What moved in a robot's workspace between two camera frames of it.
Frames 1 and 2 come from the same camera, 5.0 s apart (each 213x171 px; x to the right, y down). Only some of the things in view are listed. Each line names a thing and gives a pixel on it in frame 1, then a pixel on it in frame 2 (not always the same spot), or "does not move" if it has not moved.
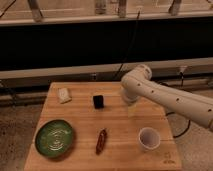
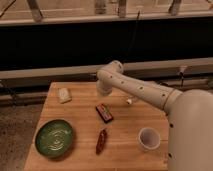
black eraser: x=98 y=101 -> x=105 y=115
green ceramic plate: x=54 y=137 does not move
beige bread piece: x=63 y=94 does not move
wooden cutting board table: x=88 y=126 does not move
